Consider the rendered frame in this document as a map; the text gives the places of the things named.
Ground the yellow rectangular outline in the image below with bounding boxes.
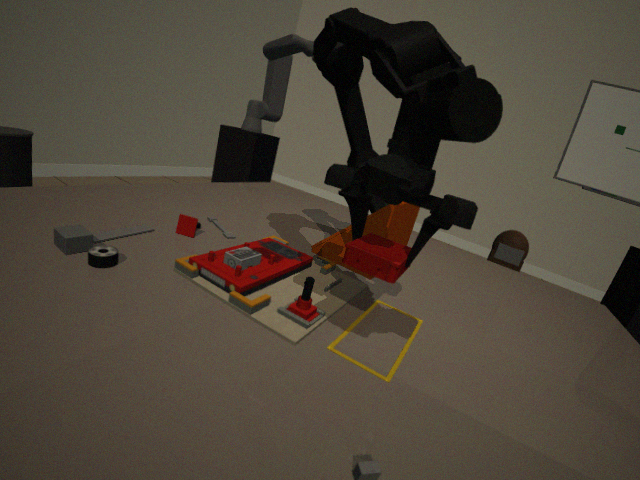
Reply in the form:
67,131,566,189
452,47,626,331
327,299,423,383

